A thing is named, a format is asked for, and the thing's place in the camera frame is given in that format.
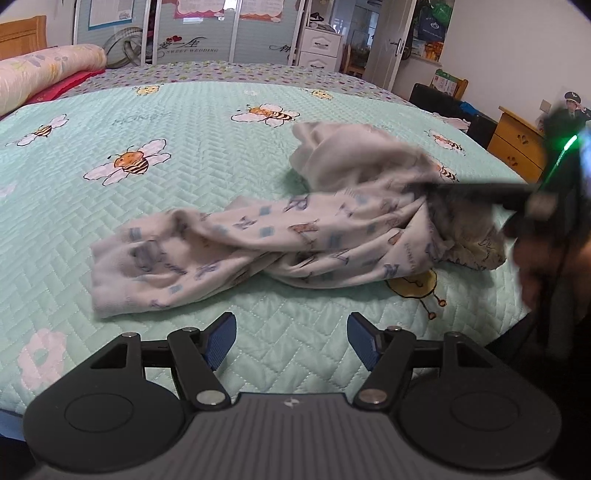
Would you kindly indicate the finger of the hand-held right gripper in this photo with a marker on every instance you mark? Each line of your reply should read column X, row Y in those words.
column 471, row 191

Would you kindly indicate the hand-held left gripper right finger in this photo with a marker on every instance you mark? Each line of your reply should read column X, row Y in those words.
column 362, row 339

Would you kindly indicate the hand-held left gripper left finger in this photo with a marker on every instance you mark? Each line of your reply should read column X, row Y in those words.
column 220, row 341

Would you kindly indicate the white letter-print pants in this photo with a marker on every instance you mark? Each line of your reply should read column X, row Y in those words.
column 286, row 226

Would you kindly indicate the white clothes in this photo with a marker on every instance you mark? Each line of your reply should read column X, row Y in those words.
column 455, row 122

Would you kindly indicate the wooden desk cabinet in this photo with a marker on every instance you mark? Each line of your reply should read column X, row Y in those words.
column 515, row 138

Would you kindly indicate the blue cloth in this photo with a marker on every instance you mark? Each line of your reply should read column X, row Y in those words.
column 471, row 110

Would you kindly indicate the black chair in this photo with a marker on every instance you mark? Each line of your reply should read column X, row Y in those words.
column 429, row 99

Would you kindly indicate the green and white box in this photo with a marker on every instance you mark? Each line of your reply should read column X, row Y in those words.
column 445, row 85

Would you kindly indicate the shelf with boxes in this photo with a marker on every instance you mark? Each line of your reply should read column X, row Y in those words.
column 427, row 50

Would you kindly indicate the hanging bags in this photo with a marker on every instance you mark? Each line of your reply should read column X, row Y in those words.
column 434, row 21

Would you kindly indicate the white drawer cabinet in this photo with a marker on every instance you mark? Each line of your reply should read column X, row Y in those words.
column 319, row 46

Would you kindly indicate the green bee-print bed quilt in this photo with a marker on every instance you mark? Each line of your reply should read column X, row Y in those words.
column 184, row 120

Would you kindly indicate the red pillow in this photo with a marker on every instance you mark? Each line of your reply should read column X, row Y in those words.
column 69, row 85

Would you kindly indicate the sliding-door wardrobe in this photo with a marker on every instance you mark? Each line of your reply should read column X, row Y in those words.
column 207, row 32

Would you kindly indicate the rolled pink floral duvet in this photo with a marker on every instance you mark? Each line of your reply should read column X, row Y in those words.
column 41, row 69

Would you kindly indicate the wooden headboard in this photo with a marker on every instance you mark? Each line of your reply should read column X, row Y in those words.
column 23, row 34

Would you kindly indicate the wall poster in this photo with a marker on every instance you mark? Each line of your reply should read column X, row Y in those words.
column 572, row 104

